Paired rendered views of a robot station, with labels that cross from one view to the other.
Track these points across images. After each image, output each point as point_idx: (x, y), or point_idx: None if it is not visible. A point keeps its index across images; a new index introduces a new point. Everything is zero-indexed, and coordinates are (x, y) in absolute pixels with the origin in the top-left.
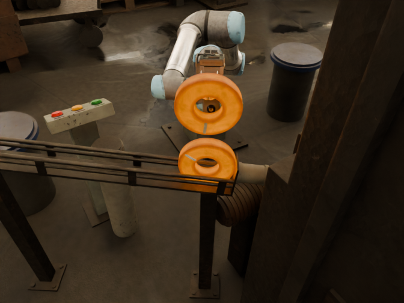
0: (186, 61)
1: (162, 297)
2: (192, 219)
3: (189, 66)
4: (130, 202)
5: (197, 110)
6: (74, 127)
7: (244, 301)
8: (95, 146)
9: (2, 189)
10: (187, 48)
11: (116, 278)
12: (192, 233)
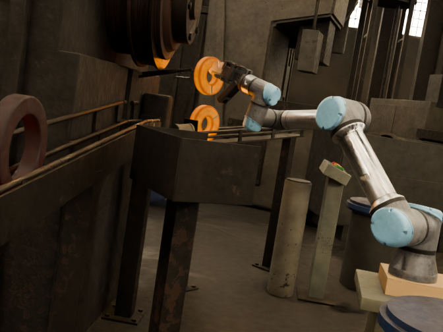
0: (295, 112)
1: (194, 276)
2: (248, 310)
3: (295, 118)
4: (276, 246)
5: (213, 81)
6: (326, 176)
7: None
8: (301, 179)
9: (282, 160)
10: (310, 110)
11: (235, 275)
12: (232, 304)
